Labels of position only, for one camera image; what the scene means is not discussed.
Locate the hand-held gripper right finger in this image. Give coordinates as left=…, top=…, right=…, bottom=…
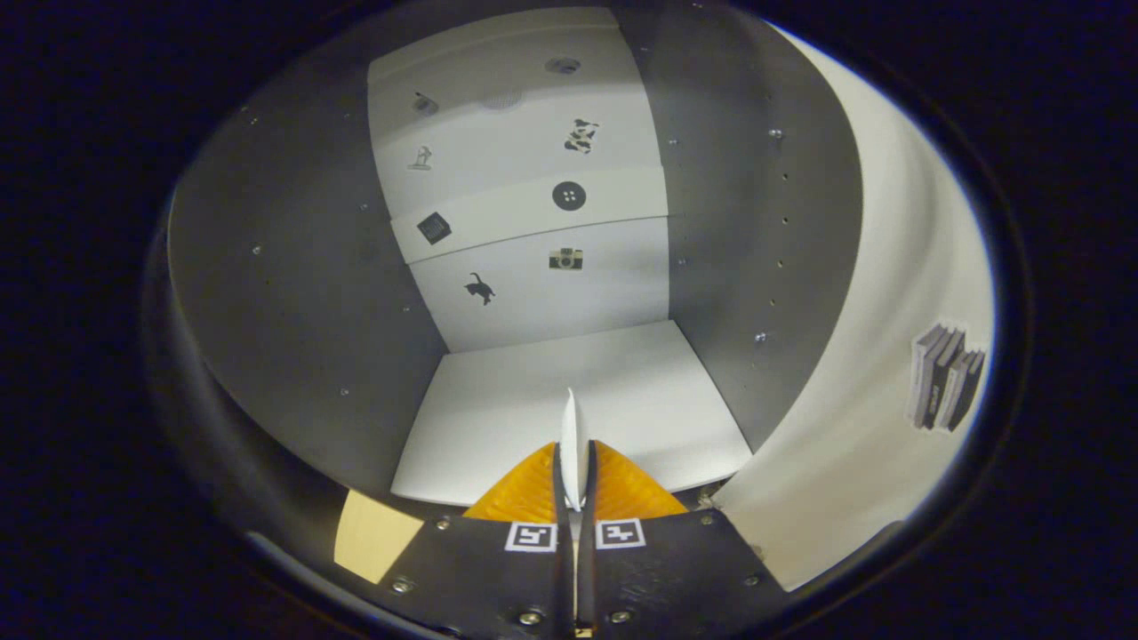
left=578, top=440, right=788, bottom=640

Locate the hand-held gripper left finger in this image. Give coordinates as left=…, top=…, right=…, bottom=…
left=378, top=442, right=574, bottom=640

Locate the blue and white tube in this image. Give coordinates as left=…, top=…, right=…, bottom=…
left=559, top=388, right=590, bottom=545

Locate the dark grey cabinet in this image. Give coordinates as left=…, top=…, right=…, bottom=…
left=164, top=4, right=868, bottom=534

